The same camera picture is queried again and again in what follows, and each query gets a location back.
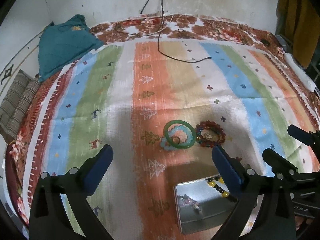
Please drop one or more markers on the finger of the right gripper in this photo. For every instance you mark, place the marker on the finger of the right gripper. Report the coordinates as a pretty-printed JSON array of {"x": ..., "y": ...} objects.
[
  {"x": 307, "y": 138},
  {"x": 277, "y": 163}
]

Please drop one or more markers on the metal tin box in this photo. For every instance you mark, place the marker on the metal tin box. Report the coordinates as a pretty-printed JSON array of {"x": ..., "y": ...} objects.
[{"x": 202, "y": 204}]

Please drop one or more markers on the teal pillow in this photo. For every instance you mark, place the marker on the teal pillow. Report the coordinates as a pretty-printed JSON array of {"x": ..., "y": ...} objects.
[{"x": 64, "y": 43}]

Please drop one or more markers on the mustard yellow hanging cloth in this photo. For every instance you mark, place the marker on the mustard yellow hanging cloth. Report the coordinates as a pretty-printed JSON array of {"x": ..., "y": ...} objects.
[{"x": 301, "y": 28}]

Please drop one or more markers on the gold earring pair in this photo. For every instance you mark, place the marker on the gold earring pair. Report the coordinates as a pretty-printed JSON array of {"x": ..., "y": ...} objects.
[{"x": 208, "y": 135}]

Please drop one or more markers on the white power strip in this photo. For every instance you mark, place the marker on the white power strip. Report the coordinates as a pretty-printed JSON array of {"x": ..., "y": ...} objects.
[{"x": 304, "y": 78}]

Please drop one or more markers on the green jade bangle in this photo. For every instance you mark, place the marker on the green jade bangle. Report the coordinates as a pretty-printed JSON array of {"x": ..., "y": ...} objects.
[{"x": 178, "y": 135}]

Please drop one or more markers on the red floral blanket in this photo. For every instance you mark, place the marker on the red floral blanket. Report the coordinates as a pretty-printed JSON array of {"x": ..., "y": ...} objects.
[{"x": 175, "y": 28}]

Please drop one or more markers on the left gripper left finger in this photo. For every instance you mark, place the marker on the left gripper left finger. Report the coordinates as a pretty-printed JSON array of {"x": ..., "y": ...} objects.
[{"x": 95, "y": 168}]

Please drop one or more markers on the striped colourful bed cloth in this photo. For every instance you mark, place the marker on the striped colourful bed cloth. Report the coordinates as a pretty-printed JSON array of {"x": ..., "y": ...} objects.
[{"x": 160, "y": 129}]

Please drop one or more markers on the brown striped cushion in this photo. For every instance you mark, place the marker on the brown striped cushion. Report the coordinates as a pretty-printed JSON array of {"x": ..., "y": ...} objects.
[{"x": 16, "y": 103}]

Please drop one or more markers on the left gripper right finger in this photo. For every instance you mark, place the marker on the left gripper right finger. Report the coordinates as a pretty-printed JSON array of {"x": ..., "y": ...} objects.
[{"x": 229, "y": 169}]

